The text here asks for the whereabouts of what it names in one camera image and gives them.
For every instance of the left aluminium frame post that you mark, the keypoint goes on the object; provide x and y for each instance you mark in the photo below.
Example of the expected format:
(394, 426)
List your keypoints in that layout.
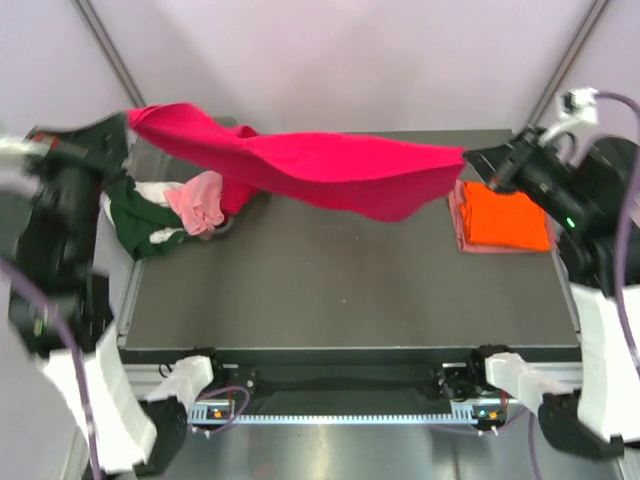
(109, 50)

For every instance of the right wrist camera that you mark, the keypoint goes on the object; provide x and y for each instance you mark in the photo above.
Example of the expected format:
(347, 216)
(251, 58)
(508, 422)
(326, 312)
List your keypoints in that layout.
(574, 108)

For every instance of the dark green t shirt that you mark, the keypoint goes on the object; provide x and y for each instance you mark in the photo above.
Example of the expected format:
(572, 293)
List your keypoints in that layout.
(137, 220)

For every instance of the aluminium frame post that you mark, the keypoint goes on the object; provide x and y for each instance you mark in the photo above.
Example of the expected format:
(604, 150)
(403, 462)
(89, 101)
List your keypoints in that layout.
(596, 11)
(109, 50)

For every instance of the folded orange t shirt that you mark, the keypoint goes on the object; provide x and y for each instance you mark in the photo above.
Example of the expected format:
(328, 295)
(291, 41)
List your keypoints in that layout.
(505, 220)

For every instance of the right aluminium frame post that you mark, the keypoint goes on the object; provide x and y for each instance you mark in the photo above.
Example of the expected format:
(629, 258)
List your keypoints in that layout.
(596, 11)

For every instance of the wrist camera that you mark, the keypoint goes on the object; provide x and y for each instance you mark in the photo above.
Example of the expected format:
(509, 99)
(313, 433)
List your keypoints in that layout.
(22, 154)
(574, 108)

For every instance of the folded salmon pink t shirt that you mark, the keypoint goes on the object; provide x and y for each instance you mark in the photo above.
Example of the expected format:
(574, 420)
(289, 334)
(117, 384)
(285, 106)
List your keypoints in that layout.
(454, 215)

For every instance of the white t shirt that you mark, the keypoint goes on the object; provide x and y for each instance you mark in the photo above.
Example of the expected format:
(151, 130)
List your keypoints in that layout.
(155, 192)

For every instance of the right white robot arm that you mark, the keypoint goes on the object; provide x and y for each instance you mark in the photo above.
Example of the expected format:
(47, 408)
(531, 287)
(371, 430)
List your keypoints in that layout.
(599, 420)

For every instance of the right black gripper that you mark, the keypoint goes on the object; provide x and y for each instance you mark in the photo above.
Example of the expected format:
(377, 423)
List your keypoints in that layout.
(499, 164)

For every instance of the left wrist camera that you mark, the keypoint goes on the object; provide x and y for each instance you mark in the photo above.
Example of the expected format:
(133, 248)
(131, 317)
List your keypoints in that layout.
(22, 154)

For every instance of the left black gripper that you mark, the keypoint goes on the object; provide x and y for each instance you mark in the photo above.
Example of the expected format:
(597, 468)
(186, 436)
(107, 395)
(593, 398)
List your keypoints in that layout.
(99, 149)

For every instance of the grey plastic bin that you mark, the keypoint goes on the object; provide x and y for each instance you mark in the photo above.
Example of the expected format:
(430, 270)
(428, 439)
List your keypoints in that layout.
(156, 172)

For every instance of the magenta t shirt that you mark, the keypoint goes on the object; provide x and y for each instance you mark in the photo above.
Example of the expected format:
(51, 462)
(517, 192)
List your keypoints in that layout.
(381, 179)

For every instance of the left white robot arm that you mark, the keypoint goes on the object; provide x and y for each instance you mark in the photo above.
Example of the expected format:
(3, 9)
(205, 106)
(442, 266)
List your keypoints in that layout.
(59, 306)

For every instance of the slotted grey cable duct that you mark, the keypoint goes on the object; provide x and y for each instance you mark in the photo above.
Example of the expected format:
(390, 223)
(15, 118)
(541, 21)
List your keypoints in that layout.
(217, 413)

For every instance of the light pink t shirt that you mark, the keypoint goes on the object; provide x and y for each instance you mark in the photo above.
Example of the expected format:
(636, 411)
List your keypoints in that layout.
(197, 203)

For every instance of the red t shirt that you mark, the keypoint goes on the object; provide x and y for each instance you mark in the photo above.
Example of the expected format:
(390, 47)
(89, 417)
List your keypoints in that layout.
(235, 195)

